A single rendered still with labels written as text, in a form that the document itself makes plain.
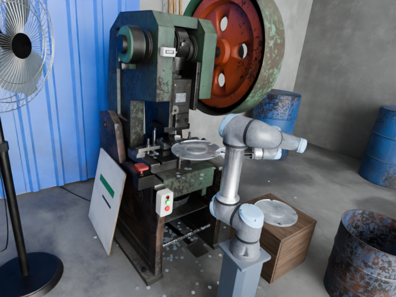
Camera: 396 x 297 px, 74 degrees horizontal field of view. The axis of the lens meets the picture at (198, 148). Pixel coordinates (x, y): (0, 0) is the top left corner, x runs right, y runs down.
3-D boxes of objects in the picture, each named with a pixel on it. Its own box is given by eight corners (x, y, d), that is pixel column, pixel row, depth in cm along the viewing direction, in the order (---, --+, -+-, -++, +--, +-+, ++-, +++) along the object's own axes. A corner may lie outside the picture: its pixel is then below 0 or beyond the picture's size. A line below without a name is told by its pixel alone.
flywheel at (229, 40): (225, 122, 205) (303, 68, 150) (205, 125, 193) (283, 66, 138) (193, 43, 219) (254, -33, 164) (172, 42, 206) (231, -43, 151)
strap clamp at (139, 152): (161, 153, 167) (161, 138, 163) (136, 158, 157) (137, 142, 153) (155, 149, 171) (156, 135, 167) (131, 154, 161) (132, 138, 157)
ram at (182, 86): (192, 126, 163) (197, 77, 153) (172, 129, 154) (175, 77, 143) (176, 119, 175) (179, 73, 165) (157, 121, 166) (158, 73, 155)
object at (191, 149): (161, 149, 154) (161, 148, 153) (195, 138, 173) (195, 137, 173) (197, 165, 135) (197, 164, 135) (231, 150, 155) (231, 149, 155)
